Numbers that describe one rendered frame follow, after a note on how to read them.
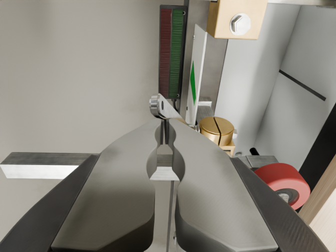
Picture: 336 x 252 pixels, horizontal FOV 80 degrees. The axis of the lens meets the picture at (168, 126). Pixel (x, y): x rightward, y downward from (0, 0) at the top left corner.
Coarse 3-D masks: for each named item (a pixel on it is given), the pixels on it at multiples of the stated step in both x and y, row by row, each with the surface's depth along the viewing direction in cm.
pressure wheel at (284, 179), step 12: (264, 168) 29; (276, 168) 28; (288, 168) 28; (264, 180) 28; (276, 180) 27; (288, 180) 27; (300, 180) 27; (276, 192) 29; (288, 192) 29; (300, 192) 28; (300, 204) 30
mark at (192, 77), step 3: (192, 63) 36; (192, 66) 36; (192, 69) 36; (192, 72) 36; (192, 75) 36; (192, 78) 36; (192, 81) 36; (192, 84) 36; (192, 87) 36; (192, 90) 36; (192, 93) 35; (195, 93) 33; (192, 96) 35; (195, 96) 32; (195, 99) 33
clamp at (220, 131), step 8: (200, 120) 30; (208, 120) 30; (216, 120) 30; (224, 120) 30; (200, 128) 29; (208, 128) 28; (216, 128) 28; (224, 128) 28; (232, 128) 28; (208, 136) 28; (216, 136) 27; (224, 136) 27; (232, 136) 29; (224, 144) 28; (232, 144) 28; (232, 152) 29
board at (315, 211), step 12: (324, 180) 31; (312, 192) 33; (324, 192) 31; (312, 204) 33; (324, 204) 31; (312, 216) 33; (324, 216) 32; (312, 228) 34; (324, 228) 34; (324, 240) 36
